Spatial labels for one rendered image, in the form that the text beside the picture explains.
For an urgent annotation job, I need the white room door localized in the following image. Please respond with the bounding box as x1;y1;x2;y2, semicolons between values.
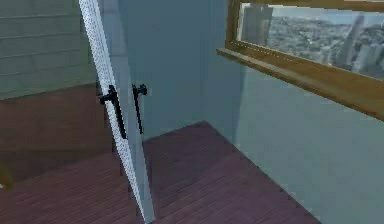
77;0;156;224

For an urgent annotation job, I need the brown wooden furniture piece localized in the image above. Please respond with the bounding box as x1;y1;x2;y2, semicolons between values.
0;161;14;192

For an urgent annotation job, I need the wooden framed window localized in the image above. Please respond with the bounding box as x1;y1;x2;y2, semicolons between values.
215;0;384;122

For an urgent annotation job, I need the black door handle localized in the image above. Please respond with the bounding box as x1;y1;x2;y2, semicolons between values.
99;84;128;140
131;83;148;135

